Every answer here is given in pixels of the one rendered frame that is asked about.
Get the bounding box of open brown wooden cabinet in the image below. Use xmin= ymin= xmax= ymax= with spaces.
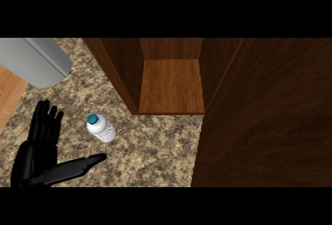
xmin=81 ymin=37 xmax=245 ymax=116

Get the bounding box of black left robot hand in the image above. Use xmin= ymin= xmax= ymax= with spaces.
xmin=9 ymin=99 xmax=108 ymax=188

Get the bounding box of pale grey rounded appliance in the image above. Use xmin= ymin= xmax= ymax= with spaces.
xmin=0 ymin=37 xmax=74 ymax=89

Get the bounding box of white water bottle, teal cap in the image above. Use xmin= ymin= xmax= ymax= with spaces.
xmin=86 ymin=113 xmax=118 ymax=143

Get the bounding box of dark brown cabinet door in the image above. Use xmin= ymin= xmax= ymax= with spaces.
xmin=191 ymin=37 xmax=332 ymax=188

